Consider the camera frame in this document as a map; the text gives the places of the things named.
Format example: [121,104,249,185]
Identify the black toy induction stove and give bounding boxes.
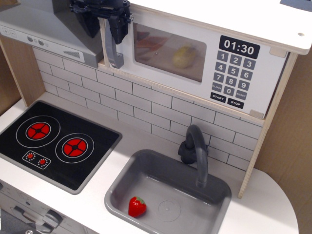
[0,101,122,195]

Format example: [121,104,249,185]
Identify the yellow toy potato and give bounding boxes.
[172,46,197,69]

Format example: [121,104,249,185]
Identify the white wooden microwave cabinet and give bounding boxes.
[99,0,312,197]

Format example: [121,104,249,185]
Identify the grey toy sink basin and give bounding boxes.
[104,150,232,234]

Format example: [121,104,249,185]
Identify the grey microwave door handle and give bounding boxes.
[104,20,124,69]

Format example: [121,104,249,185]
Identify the grey toy oven door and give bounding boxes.
[0,181,95,234]

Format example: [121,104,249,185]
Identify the white toy microwave door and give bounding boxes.
[116,7,288,118]

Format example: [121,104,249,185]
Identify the grey toy range hood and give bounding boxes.
[0,0,103,68]

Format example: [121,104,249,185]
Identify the red toy strawberry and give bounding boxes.
[128,196,147,217]

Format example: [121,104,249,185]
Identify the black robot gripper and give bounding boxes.
[69,0,133,44]

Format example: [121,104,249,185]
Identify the dark grey toy faucet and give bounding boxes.
[178,124,208,188]

